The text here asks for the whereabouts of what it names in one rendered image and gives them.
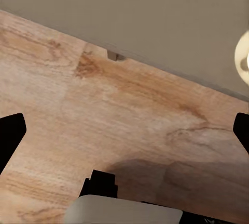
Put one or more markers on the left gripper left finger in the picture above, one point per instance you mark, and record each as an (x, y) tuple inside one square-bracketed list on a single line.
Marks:
[(12, 130)]

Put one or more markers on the coffee table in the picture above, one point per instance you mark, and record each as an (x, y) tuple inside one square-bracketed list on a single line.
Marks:
[(204, 41)]

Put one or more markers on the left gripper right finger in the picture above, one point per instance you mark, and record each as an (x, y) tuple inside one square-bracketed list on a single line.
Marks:
[(241, 129)]

